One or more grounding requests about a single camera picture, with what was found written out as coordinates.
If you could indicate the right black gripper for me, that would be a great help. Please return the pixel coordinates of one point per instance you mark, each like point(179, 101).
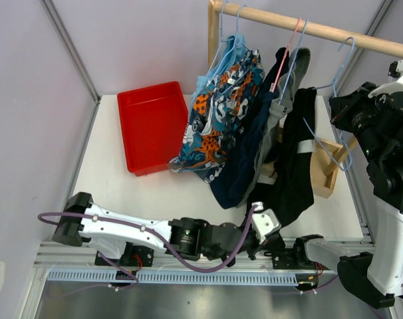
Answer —
point(350, 103)

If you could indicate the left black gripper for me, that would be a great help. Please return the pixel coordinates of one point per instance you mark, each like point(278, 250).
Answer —
point(257, 246)

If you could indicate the black shorts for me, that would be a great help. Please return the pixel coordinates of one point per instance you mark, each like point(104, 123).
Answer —
point(292, 192)

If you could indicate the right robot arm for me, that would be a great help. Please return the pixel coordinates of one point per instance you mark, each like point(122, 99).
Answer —
point(375, 278)

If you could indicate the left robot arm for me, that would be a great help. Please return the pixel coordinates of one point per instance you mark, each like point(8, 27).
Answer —
point(189, 239)

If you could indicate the navy blue shorts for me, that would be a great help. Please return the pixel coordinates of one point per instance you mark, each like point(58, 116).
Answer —
point(232, 184)

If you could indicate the grey shorts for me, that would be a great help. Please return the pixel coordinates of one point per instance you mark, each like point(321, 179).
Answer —
point(278, 111)

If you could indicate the pink hanger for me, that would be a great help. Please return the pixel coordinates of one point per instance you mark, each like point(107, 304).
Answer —
point(274, 84)

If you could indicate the blue hanger of grey shorts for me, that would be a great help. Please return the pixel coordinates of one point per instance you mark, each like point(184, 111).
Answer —
point(289, 75)

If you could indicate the colourful patterned shorts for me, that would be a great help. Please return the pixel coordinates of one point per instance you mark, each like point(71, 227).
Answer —
point(216, 118)

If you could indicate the light blue shorts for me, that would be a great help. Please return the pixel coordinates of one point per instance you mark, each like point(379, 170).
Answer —
point(203, 80)

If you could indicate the blue hanger of patterned shorts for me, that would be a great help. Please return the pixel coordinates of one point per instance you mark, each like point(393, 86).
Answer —
point(238, 30)

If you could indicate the red plastic bin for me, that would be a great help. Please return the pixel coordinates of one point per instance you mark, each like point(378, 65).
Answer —
point(152, 120)

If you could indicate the aluminium mounting rail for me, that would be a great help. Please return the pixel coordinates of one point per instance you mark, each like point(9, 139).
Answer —
point(51, 253)

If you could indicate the perforated cable duct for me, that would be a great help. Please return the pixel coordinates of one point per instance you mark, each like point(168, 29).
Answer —
point(175, 277)

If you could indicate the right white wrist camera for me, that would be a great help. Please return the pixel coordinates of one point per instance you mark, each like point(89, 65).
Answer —
point(395, 71)

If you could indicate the right aluminium corner post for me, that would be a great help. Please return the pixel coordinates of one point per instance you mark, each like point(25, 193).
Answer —
point(355, 56)

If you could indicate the aluminium corner post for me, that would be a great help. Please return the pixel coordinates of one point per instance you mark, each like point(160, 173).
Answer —
point(355, 56)
point(66, 39)

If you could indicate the left aluminium corner post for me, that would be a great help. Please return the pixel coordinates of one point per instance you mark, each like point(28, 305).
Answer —
point(66, 39)

